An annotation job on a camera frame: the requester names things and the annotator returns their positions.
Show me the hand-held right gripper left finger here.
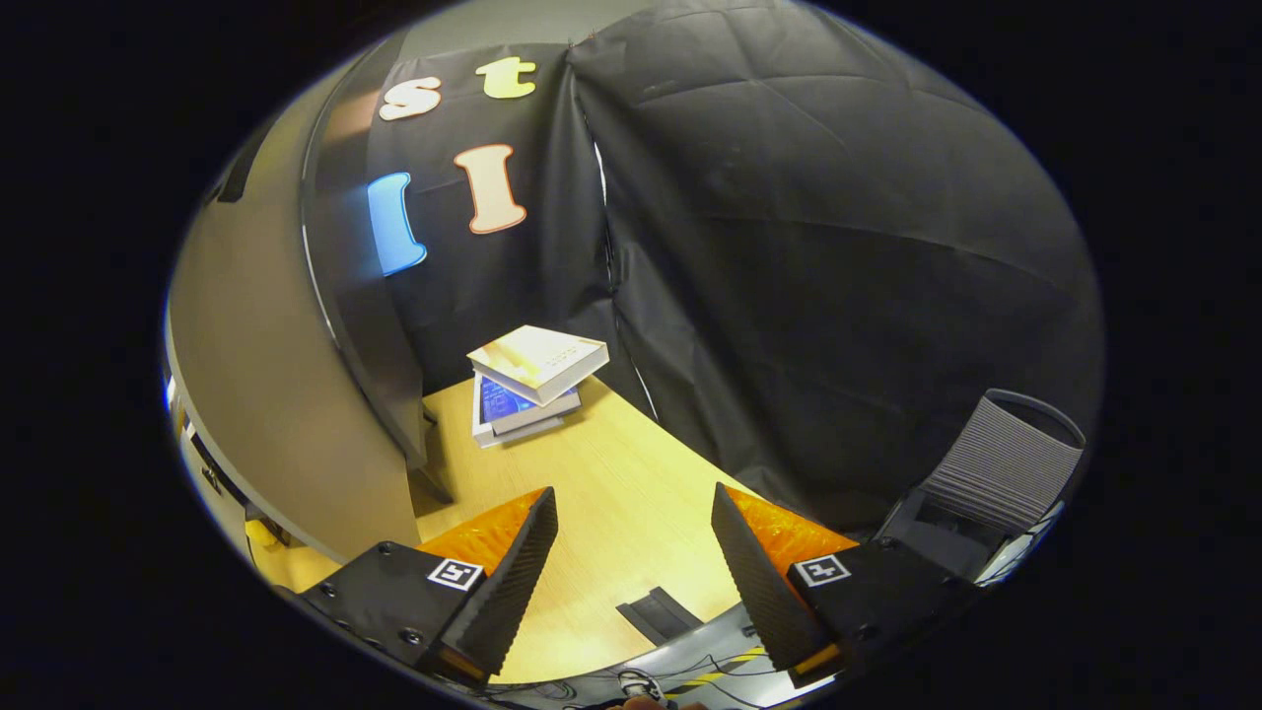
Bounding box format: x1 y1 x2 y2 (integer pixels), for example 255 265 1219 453
296 485 560 686

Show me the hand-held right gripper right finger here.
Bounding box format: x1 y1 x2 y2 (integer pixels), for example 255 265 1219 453
710 481 977 674

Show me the grey shoe cabinet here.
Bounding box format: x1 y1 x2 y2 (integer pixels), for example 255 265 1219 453
301 30 455 504

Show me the yellow black striped tape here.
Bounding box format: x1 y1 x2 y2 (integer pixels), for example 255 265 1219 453
666 646 768 691

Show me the black table clamp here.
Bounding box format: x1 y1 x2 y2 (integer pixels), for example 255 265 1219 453
616 587 706 647

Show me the blue cover book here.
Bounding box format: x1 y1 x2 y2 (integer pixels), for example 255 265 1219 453
471 373 583 450

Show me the grey mesh chair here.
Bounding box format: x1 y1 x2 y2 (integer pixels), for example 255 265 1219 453
877 388 1087 583

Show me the black backdrop cloth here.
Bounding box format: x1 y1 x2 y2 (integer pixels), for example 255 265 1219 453
365 0 1105 538

